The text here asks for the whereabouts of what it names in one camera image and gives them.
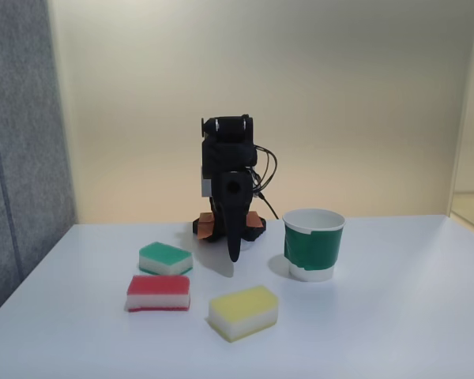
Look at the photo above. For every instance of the red and white sponge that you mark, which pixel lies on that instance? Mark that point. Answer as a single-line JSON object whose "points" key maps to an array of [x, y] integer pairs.
{"points": [[158, 294]]}

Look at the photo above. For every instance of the white label plate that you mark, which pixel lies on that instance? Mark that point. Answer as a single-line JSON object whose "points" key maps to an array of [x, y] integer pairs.
{"points": [[206, 185]]}

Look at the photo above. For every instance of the white cup with green tape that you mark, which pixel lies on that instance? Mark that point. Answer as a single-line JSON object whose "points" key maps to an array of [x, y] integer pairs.
{"points": [[314, 246]]}

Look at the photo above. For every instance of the grey felt partition panel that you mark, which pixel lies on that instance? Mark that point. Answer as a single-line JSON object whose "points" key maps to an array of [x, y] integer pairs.
{"points": [[23, 138]]}

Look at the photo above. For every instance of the green and white sponge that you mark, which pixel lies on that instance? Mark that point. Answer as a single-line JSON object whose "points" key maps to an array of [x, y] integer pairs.
{"points": [[166, 258]]}

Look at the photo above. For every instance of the yellow and white sponge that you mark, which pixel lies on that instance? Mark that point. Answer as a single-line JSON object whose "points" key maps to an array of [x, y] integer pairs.
{"points": [[243, 312]]}

